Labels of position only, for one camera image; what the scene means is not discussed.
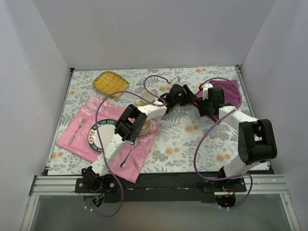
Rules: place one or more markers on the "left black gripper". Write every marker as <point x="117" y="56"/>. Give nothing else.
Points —
<point x="182" y="96"/>

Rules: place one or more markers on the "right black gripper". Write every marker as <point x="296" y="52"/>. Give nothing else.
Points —
<point x="203" y="109"/>

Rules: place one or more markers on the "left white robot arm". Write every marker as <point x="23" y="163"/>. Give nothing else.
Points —
<point x="128" y="128"/>

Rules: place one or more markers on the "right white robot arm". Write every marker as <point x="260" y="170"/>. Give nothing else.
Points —
<point x="256" y="141"/>

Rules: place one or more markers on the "pale green mug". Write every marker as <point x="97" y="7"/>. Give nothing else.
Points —
<point x="146" y="99"/>

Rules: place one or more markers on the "cream enamel mug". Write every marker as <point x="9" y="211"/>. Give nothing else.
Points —
<point x="146" y="128"/>

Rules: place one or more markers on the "silver spoon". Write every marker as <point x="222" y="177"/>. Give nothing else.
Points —
<point x="132" y="146"/>

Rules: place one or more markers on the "yellow woven tray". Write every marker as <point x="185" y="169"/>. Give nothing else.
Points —
<point x="109" y="82"/>

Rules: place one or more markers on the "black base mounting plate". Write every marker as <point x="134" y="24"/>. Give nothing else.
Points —
<point x="161" y="187"/>

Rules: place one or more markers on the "white plate blue rim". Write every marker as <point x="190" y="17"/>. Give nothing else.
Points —
<point x="106" y="129"/>

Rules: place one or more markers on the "pink floral cloth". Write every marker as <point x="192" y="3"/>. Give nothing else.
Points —
<point x="81" y="148"/>

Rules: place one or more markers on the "silver fork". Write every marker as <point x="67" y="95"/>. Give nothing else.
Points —
<point x="76" y="131"/>

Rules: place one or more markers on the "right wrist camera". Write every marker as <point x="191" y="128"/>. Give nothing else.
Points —
<point x="204" y="90"/>

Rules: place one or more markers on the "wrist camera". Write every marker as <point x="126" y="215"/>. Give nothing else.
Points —
<point x="204" y="90"/>
<point x="175" y="81"/>

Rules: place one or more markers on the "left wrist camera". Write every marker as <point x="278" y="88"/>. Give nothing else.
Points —
<point x="175" y="81"/>

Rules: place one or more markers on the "aluminium frame rail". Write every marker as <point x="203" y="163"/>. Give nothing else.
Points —
<point x="50" y="186"/>

